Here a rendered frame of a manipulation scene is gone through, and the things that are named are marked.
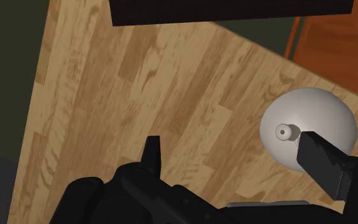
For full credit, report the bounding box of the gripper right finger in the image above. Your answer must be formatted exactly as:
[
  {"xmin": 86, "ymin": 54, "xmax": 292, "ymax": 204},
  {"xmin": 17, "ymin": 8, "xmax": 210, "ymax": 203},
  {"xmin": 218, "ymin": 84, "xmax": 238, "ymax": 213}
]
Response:
[{"xmin": 296, "ymin": 130, "xmax": 358, "ymax": 224}]

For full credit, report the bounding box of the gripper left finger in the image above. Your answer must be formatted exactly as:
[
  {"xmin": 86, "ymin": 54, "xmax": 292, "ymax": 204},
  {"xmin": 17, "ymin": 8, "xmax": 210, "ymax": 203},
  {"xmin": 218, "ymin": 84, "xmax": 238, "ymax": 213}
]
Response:
[{"xmin": 49, "ymin": 135, "xmax": 238, "ymax": 224}]

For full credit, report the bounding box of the white round vase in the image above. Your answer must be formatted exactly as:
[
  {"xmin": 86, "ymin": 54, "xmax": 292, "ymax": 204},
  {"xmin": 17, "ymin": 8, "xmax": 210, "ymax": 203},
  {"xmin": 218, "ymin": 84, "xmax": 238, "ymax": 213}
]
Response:
[{"xmin": 259, "ymin": 87, "xmax": 358, "ymax": 173}]

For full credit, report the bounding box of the orange wooden chair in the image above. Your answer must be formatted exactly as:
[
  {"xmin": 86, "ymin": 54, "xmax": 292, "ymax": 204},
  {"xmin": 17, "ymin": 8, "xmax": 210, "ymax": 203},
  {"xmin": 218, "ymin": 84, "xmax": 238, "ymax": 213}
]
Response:
[{"xmin": 283, "ymin": 0, "xmax": 358, "ymax": 103}]

